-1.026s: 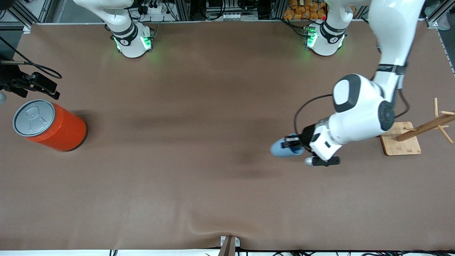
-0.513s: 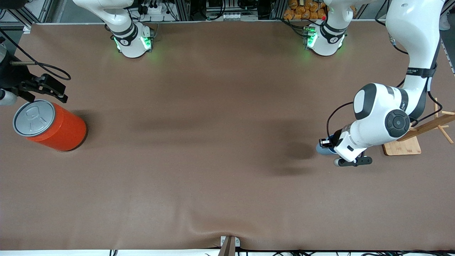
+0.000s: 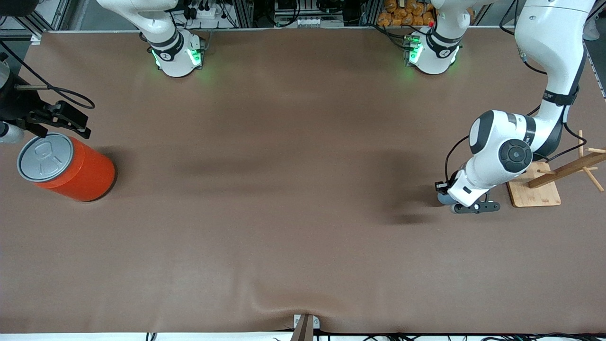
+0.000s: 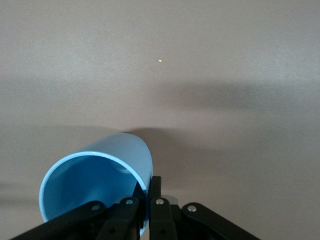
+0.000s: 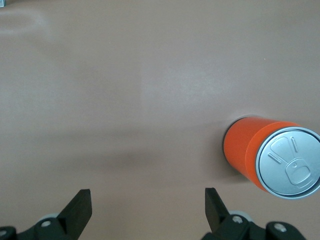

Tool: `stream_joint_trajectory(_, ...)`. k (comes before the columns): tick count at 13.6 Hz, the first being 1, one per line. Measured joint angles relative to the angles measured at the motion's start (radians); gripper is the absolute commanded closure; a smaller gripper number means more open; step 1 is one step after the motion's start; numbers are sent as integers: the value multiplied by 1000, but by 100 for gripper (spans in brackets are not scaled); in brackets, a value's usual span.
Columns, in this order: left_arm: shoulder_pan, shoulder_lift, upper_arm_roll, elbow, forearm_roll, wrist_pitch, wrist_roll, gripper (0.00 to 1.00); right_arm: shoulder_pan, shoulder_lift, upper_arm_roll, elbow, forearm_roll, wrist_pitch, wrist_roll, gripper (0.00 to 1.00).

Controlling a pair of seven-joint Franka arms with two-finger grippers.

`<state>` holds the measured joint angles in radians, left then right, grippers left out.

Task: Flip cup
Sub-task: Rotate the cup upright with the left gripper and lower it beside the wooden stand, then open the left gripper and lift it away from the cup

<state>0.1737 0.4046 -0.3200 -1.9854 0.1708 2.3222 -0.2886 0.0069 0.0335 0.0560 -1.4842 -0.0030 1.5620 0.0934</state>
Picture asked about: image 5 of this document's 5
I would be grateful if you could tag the small grey metal bracket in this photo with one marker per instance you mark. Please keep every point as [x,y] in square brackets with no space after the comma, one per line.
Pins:
[2,3]

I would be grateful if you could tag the orange can with silver lid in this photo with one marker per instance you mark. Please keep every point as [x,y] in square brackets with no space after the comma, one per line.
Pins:
[240,145]

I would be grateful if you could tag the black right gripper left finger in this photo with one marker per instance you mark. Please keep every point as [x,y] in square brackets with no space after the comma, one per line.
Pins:
[75,217]

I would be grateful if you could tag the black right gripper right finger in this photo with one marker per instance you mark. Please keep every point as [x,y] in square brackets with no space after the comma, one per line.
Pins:
[216,217]

